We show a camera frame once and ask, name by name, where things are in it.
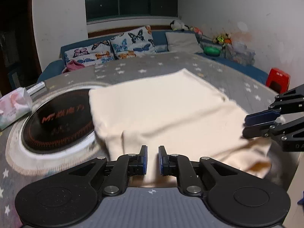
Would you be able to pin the panda plush toy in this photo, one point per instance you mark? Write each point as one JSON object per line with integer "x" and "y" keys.
{"x": 177, "y": 25}

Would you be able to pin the pink plush toy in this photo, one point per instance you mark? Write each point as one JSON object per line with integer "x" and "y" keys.
{"x": 197, "y": 30}

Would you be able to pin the window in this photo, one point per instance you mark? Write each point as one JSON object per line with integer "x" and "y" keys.
{"x": 133, "y": 0}

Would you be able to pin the large butterfly cushion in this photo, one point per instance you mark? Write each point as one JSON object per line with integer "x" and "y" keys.
{"x": 133, "y": 40}

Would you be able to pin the brown orange plush toy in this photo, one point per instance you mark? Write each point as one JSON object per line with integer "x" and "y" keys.
{"x": 227, "y": 39}

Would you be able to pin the pink cloth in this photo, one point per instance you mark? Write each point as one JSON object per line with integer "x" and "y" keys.
{"x": 73, "y": 66}

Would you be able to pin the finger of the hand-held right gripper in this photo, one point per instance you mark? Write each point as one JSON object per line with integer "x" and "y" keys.
{"x": 261, "y": 116}
{"x": 256, "y": 131}

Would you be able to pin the dark wooden door frame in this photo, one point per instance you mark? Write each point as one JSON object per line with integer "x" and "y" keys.
{"x": 33, "y": 52}

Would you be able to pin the white remote control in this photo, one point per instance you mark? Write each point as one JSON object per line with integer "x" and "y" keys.
{"x": 35, "y": 87}

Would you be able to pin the pink white tissue pack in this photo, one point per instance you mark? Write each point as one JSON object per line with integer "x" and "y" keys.
{"x": 14, "y": 106}

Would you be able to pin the plain grey cushion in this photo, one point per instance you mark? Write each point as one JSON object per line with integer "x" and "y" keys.
{"x": 182, "y": 41}

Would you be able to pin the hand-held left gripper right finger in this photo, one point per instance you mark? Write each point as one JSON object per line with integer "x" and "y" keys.
{"x": 162, "y": 161}

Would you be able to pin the green bowl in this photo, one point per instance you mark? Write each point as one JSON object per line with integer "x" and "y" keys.
{"x": 212, "y": 51}

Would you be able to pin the clear plastic storage box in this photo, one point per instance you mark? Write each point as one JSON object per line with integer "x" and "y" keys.
{"x": 239, "y": 54}

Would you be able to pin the grey star-printed table mat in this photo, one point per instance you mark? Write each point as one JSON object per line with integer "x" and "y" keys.
{"x": 154, "y": 64}

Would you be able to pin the cream garment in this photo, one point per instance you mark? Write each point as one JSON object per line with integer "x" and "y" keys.
{"x": 166, "y": 104}

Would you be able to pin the red plastic stool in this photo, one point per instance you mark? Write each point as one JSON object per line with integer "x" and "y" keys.
{"x": 277, "y": 74}

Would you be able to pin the blue corner sofa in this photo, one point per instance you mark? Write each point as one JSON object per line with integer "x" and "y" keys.
{"x": 52, "y": 67}

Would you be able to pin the yellow green plush toy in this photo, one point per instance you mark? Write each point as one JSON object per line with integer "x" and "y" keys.
{"x": 218, "y": 39}

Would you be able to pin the round black induction cooker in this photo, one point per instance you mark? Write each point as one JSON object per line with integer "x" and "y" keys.
{"x": 52, "y": 123}

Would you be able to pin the small butterfly cushion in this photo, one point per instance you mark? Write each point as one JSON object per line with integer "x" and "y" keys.
{"x": 87, "y": 52}

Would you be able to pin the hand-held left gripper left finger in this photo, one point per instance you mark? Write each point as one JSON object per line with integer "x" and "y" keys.
{"x": 144, "y": 161}

